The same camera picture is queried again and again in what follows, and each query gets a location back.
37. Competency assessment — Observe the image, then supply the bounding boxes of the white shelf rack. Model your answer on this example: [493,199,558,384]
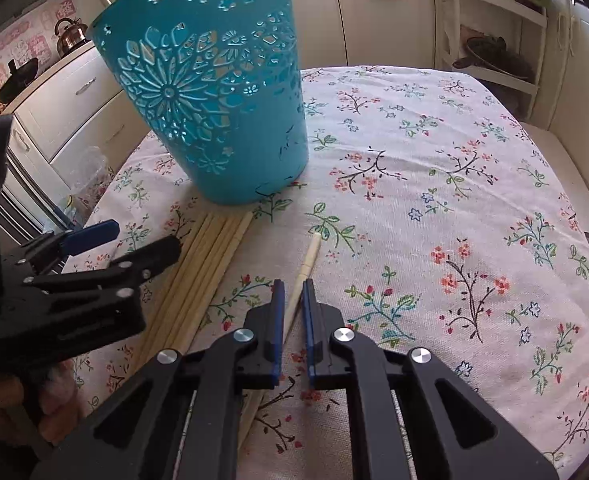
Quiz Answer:
[434,0,550,113]

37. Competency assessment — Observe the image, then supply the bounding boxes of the teal plastic cut-out bucket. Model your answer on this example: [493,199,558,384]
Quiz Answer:
[90,0,310,206]

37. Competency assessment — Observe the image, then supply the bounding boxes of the pink patterned wall sticker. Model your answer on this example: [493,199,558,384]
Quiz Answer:
[0,0,100,117]

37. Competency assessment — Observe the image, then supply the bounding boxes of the clear plastic container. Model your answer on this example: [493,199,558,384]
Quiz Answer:
[66,146,116,223]

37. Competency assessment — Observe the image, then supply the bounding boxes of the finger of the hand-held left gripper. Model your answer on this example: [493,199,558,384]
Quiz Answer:
[4,220,120,275]
[23,235,182,305]

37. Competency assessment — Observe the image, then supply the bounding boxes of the bundle of wooden chopsticks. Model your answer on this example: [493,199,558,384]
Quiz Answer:
[137,211,254,361]

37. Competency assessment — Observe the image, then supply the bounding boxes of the metal kettle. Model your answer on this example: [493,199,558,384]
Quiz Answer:
[54,17,89,58]

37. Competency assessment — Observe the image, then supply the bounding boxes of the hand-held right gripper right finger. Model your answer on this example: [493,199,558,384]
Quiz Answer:
[301,278,560,480]

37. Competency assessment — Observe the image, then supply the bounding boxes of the black wok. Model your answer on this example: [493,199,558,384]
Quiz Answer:
[0,57,40,104]

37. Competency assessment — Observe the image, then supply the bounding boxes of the dark pan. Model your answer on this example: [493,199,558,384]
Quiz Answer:
[451,35,533,79]

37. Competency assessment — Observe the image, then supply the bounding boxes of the person's left hand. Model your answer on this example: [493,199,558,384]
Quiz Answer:
[0,364,82,448]

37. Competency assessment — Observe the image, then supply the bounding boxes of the cream door cabinets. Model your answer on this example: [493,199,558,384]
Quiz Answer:
[284,0,450,68]

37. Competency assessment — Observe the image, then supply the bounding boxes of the floral tablecloth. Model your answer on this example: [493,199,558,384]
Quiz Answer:
[69,65,589,480]

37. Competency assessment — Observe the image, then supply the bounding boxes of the cream side cabinet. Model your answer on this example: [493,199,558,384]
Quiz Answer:
[524,0,589,211]

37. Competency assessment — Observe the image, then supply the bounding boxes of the light wooden chopstick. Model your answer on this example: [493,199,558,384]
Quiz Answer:
[238,232,322,443]

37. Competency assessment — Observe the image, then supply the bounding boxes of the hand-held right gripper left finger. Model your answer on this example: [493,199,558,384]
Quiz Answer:
[29,280,286,480]

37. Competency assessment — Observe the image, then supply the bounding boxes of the cream drawer cabinet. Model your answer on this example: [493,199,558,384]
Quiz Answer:
[0,45,148,173]

